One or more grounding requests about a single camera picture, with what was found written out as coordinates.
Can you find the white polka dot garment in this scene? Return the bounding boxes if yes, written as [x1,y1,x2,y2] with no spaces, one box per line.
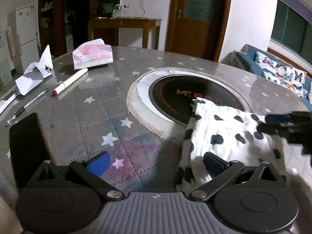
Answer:
[175,97,311,194]

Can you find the butterfly pattern pillow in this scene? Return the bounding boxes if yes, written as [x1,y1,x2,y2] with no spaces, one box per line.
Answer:
[254,51,306,97]

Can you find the black smartphone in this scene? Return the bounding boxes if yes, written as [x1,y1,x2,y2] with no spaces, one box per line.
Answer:
[9,113,52,193]

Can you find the blue sofa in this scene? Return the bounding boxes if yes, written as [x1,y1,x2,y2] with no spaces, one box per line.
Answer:
[230,44,311,110]

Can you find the white marker pen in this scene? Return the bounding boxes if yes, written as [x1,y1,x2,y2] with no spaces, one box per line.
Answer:
[52,68,88,96]

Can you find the round induction cooktop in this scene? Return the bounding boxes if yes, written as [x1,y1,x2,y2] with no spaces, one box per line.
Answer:
[126,68,252,143]

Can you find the black ballpoint pen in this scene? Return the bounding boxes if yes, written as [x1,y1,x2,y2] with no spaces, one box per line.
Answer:
[5,88,49,127]

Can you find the green framed window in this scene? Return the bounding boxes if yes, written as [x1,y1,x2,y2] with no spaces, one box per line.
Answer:
[271,0,312,64]

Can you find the white crumpled paper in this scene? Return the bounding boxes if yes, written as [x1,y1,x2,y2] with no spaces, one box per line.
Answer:
[15,45,53,96]

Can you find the pink tissue pack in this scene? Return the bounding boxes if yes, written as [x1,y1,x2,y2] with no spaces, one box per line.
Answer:
[73,39,113,70]

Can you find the wooden side table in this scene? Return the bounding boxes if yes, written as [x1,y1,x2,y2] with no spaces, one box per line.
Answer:
[88,16,163,51]

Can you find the brown wooden door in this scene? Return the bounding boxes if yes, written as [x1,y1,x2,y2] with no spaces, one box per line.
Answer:
[165,0,231,61]

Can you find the glass jar on table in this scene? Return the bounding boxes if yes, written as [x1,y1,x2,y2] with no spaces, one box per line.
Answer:
[112,4,129,18]

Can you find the dark wooden shelf cabinet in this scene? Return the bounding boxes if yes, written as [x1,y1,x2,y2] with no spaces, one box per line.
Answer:
[38,0,120,57]

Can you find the white refrigerator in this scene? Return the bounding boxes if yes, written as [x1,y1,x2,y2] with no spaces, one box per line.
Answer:
[7,4,40,74]

